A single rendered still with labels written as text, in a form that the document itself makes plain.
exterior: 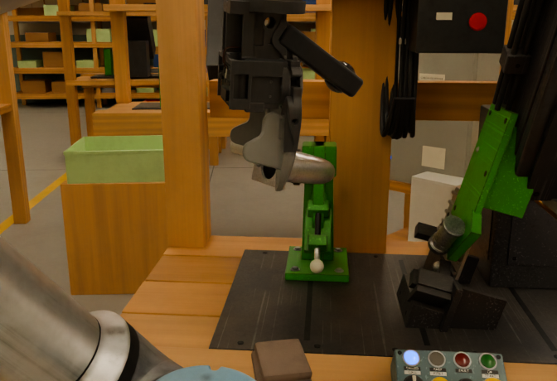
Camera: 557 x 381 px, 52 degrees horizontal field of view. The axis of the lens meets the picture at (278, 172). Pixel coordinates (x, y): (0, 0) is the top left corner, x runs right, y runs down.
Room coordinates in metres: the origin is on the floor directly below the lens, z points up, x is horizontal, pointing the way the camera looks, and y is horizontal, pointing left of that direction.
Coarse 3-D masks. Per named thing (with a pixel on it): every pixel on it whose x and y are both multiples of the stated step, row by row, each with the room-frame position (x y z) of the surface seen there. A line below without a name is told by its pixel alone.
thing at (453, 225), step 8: (448, 216) 0.89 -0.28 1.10; (456, 216) 0.89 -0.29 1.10; (448, 224) 0.88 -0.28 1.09; (456, 224) 0.88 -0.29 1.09; (464, 224) 0.88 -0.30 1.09; (440, 232) 0.89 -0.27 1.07; (448, 232) 0.87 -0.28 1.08; (456, 232) 0.87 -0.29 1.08; (464, 232) 0.87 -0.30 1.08; (432, 240) 0.92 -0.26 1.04; (440, 240) 0.90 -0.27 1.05; (448, 240) 0.89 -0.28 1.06; (432, 248) 0.91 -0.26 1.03; (440, 248) 0.91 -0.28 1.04; (448, 248) 0.91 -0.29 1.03
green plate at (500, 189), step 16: (496, 112) 0.94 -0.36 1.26; (512, 112) 0.88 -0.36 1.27; (496, 128) 0.91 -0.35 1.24; (512, 128) 0.87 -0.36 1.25; (480, 144) 0.96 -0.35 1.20; (496, 144) 0.89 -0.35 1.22; (512, 144) 0.88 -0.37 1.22; (480, 160) 0.93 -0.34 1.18; (496, 160) 0.87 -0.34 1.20; (512, 160) 0.88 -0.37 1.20; (464, 176) 0.99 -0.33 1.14; (480, 176) 0.91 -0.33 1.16; (496, 176) 0.88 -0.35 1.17; (512, 176) 0.88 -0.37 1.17; (464, 192) 0.95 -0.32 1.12; (480, 192) 0.88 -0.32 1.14; (496, 192) 0.88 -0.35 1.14; (512, 192) 0.88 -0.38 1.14; (528, 192) 0.88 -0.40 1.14; (464, 208) 0.93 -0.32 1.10; (480, 208) 0.87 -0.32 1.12; (496, 208) 0.88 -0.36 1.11; (512, 208) 0.88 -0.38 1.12
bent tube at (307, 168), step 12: (300, 156) 0.81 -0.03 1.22; (312, 156) 0.81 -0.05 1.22; (264, 168) 0.68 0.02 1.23; (300, 168) 0.68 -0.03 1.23; (312, 168) 0.70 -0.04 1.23; (324, 168) 0.71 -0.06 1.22; (264, 180) 0.66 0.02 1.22; (288, 180) 0.67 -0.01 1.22; (300, 180) 0.68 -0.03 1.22; (312, 180) 0.70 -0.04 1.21; (324, 180) 0.71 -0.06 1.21
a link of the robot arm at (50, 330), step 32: (0, 256) 0.39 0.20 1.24; (0, 288) 0.37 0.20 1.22; (32, 288) 0.40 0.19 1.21; (0, 320) 0.37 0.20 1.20; (32, 320) 0.39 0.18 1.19; (64, 320) 0.41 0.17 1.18; (96, 320) 0.45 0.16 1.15; (0, 352) 0.37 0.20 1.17; (32, 352) 0.38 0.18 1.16; (64, 352) 0.40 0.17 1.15; (96, 352) 0.42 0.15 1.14; (128, 352) 0.43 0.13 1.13; (160, 352) 0.48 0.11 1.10
